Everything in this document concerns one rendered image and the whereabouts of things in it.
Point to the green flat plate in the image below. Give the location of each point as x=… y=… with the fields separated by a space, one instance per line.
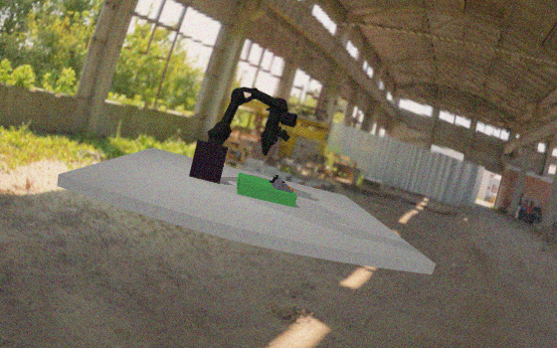
x=262 y=189

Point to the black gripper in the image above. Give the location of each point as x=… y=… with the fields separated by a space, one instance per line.
x=269 y=136

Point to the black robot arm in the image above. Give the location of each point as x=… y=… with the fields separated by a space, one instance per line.
x=278 y=112

